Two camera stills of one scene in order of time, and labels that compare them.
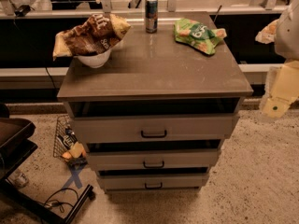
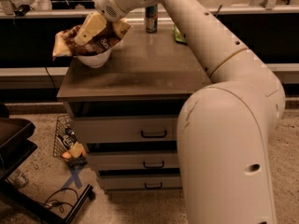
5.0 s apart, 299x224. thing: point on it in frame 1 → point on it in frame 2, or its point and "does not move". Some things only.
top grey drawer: (152, 128) does not move
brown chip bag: (101, 33) does not move
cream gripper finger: (276, 106) → (84, 36)
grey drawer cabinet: (153, 117) does not move
